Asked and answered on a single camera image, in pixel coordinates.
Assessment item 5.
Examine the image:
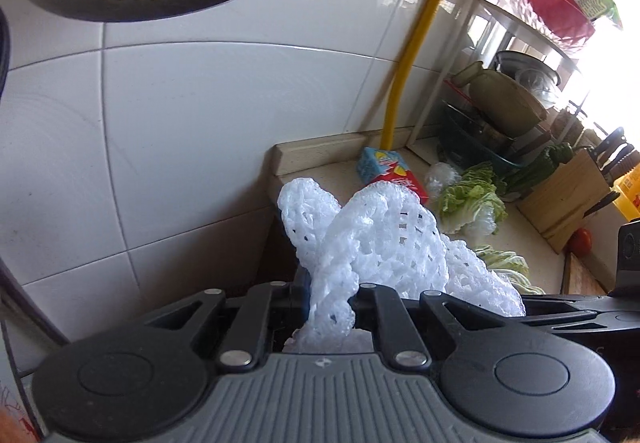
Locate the wooden knife block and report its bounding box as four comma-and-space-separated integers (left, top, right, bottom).
516, 150, 621, 255

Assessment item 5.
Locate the black handled knife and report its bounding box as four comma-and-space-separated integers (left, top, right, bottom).
590, 127, 626, 160
602, 143, 636, 184

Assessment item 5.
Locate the clear plastic bag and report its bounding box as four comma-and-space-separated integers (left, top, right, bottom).
425, 162, 462, 196

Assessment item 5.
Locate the napa cabbage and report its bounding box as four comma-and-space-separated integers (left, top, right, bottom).
437, 162, 508, 235

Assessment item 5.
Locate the yellow hose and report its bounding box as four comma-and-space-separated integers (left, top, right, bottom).
381, 0, 475, 150

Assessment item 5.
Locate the steel bowl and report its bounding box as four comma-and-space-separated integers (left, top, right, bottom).
495, 50, 561, 96

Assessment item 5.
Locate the olive green spouted bowl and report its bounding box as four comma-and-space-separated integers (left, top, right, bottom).
452, 60, 548, 136

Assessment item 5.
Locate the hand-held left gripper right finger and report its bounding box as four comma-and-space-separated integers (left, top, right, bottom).
357, 284, 506, 370

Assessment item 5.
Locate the small white foam net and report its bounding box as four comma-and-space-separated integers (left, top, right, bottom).
276, 177, 361, 339

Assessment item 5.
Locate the white dish rack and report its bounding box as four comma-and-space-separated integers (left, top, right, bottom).
407, 0, 586, 159

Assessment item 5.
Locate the yellow detergent bottle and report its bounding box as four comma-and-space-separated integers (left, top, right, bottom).
612, 172, 640, 220

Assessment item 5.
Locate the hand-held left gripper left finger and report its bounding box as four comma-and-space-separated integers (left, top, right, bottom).
145, 268, 307, 369

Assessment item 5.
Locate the wooden cutting board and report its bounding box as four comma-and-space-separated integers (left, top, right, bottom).
561, 252, 608, 296

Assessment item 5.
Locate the red tomato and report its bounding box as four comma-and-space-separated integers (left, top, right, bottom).
567, 228, 593, 256

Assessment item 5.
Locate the clear bag in steel bowl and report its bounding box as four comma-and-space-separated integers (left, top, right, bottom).
517, 68, 558, 106

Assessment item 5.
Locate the large white foam net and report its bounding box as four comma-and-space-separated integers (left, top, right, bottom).
320, 183, 527, 354

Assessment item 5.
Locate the napa cabbage leaf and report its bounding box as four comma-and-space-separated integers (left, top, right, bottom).
472, 245, 546, 295

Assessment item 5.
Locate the teal basin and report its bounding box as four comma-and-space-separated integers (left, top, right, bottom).
440, 103, 526, 169

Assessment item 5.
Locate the red and blue carton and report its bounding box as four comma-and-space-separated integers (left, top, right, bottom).
356, 147, 431, 205

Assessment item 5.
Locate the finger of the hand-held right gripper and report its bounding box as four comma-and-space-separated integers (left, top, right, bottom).
520, 311, 612, 331
522, 294, 621, 313

